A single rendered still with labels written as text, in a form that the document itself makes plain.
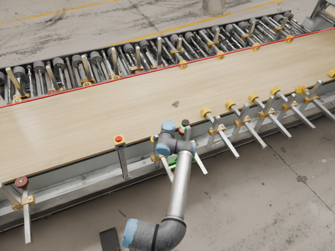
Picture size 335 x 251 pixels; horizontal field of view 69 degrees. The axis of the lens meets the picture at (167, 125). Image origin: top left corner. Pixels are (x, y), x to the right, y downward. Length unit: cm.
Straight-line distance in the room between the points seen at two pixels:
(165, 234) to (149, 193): 165
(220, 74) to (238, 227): 156
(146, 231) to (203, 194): 172
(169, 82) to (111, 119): 70
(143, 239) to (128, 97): 147
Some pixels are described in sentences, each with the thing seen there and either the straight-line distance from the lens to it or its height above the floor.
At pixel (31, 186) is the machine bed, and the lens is 222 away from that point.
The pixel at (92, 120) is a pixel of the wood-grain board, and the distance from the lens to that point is 216.
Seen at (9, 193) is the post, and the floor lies 103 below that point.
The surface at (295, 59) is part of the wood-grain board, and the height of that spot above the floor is 90.
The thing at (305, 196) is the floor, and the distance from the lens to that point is 315.
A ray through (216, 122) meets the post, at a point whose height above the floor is 108.
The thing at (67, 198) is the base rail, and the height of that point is 70.
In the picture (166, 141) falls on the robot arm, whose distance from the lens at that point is 144.
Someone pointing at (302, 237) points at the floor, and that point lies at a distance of 294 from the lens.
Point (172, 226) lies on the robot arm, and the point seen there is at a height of 144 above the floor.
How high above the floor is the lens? 250
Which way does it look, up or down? 51 degrees down
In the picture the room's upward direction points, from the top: 3 degrees clockwise
